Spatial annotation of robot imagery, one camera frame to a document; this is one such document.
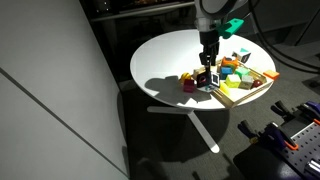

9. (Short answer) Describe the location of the white table base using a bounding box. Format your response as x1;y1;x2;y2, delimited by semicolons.
146;104;222;155

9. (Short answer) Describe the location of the black letter D block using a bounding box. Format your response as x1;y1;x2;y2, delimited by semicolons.
195;70;222;93

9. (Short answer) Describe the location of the small glossy ball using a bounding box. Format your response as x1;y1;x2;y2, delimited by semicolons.
251;78;263;89

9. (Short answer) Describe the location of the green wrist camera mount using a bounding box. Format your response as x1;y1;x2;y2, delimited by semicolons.
216;18;245;40

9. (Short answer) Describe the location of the pale and dark letter cube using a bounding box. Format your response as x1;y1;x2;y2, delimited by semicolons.
238;74;255;90

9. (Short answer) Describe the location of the black cart top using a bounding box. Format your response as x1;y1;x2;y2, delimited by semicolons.
232;146;314;180

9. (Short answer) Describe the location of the metal shelf rail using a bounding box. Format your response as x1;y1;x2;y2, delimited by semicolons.
89;0;198;23

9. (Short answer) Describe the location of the perforated metal breadboard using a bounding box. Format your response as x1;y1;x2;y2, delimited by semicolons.
283;121;320;178

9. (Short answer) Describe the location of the white cube with teal triangle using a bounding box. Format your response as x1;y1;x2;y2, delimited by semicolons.
232;47;252;64

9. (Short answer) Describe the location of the orange arch block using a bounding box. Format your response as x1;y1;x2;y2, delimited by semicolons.
220;56;240;69

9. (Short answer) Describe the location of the lime green block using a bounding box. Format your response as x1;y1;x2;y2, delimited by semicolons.
225;73;242;89

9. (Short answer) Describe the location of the yellow block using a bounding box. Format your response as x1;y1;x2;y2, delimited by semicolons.
218;81;232;95

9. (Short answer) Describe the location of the silver aluminium rail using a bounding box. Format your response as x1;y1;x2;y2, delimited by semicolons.
304;159;320;178

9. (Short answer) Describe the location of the black and purple clamp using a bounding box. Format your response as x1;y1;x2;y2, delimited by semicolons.
296;99;320;125
270;99;294;121
237;119;260;140

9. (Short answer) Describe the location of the blue block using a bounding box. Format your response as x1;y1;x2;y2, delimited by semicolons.
219;66;234;80

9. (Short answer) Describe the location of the magenta block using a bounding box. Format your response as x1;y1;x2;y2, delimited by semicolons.
182;78;196;94

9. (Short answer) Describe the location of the black cable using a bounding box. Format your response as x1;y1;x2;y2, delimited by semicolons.
248;0;320;75
293;0;320;48

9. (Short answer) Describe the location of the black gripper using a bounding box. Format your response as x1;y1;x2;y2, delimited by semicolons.
199;28;221;76

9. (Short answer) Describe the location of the wooden tray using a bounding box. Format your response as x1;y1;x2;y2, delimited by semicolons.
192;57;272;109

